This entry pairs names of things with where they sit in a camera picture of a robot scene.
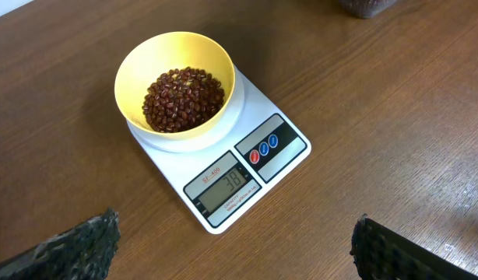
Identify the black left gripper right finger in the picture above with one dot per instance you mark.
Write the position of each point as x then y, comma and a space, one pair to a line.
379, 253

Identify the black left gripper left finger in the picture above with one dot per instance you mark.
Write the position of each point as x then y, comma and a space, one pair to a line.
83, 252

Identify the white digital kitchen scale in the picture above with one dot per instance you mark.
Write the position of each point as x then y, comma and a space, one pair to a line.
223, 173

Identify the red beans in bowl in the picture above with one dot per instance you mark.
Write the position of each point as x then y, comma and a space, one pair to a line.
182, 99

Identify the yellow plastic bowl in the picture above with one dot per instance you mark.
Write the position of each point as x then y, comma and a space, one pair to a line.
160, 54

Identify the clear plastic bean container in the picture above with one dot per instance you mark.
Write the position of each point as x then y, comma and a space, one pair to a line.
365, 9

